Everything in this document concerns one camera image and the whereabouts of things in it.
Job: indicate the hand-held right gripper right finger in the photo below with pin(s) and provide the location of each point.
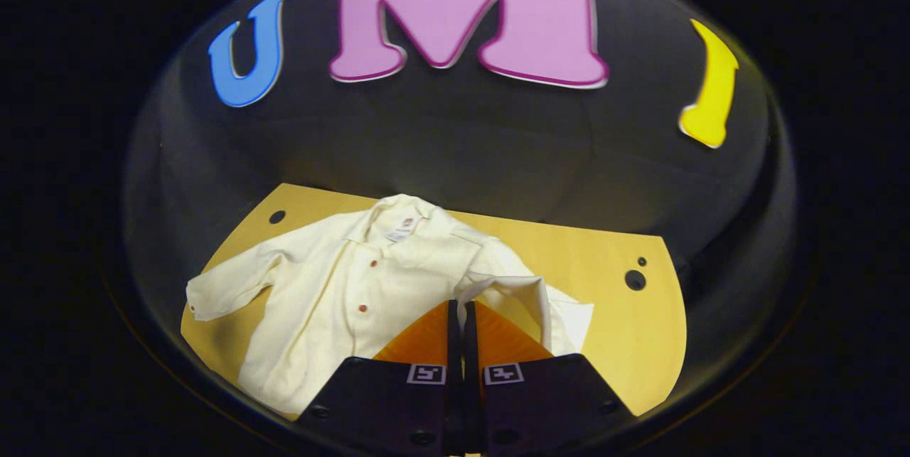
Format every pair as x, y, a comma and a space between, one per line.
540, 400

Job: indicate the cream white button shirt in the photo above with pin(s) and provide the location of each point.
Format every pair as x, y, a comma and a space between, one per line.
334, 293

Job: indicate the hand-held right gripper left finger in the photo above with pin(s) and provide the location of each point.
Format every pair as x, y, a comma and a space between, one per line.
384, 400

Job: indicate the black backdrop cloth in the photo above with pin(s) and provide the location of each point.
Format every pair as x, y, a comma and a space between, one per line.
462, 144

